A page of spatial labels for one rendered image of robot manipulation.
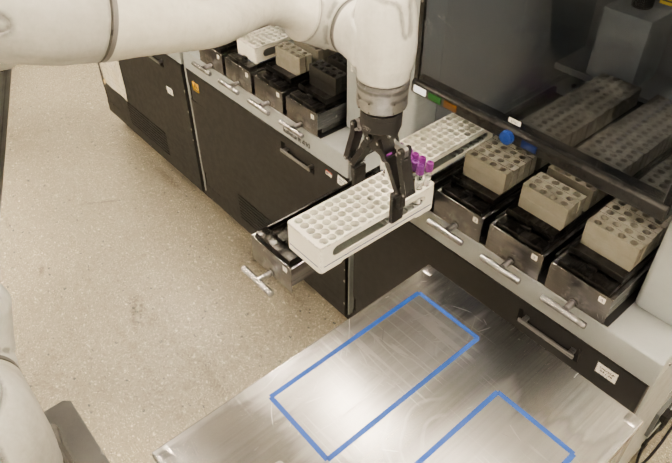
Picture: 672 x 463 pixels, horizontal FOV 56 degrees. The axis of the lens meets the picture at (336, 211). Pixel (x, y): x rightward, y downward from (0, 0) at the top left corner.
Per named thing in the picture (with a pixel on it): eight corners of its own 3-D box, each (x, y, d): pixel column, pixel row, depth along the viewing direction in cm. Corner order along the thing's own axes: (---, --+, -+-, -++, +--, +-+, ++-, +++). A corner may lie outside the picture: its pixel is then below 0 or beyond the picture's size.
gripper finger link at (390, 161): (388, 133, 116) (393, 133, 115) (407, 190, 119) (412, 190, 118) (373, 141, 114) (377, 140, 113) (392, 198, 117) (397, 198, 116)
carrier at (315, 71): (341, 96, 172) (342, 76, 168) (336, 99, 171) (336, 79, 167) (314, 81, 179) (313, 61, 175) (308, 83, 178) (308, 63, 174)
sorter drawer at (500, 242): (644, 133, 174) (655, 104, 168) (694, 155, 166) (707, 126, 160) (471, 257, 137) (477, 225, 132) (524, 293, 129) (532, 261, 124)
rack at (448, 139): (461, 126, 164) (464, 106, 160) (492, 143, 158) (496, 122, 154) (378, 172, 149) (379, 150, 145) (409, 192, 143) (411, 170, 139)
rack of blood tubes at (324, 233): (398, 184, 136) (400, 161, 132) (433, 207, 130) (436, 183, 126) (287, 246, 121) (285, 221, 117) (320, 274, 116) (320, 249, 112)
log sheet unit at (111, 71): (104, 83, 293) (83, 8, 270) (132, 107, 278) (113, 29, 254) (99, 85, 292) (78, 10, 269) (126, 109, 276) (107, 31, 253)
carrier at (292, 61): (306, 76, 181) (305, 56, 177) (300, 78, 180) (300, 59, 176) (281, 61, 188) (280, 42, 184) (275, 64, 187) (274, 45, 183)
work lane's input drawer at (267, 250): (461, 140, 171) (466, 111, 165) (503, 163, 163) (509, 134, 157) (235, 268, 135) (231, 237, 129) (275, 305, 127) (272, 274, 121)
